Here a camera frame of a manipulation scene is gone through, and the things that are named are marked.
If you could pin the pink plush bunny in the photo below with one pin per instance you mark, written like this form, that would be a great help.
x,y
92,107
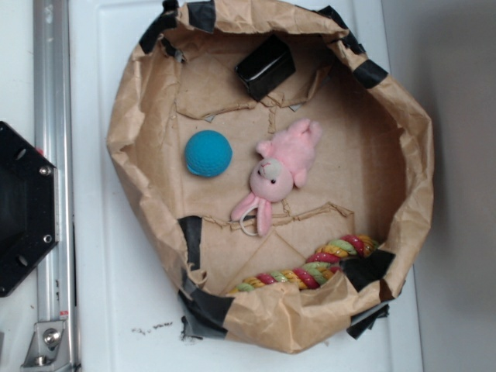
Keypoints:
x,y
286,160

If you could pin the black hexagonal base plate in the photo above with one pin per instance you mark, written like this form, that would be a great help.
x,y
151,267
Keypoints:
x,y
28,220

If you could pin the aluminium extrusion rail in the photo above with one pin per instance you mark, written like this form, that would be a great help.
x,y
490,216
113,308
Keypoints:
x,y
56,278

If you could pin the multicolour rope toy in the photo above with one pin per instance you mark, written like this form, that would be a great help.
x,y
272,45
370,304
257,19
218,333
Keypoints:
x,y
318,269

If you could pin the brown paper bag bin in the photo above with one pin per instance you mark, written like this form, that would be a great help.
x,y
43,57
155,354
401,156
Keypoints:
x,y
372,175

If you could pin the black box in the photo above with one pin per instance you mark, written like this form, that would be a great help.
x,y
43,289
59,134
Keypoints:
x,y
268,66

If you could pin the metal corner bracket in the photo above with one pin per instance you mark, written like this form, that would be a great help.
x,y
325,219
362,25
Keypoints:
x,y
49,348

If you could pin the blue dimpled ball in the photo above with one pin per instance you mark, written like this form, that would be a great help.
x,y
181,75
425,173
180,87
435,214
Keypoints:
x,y
208,154

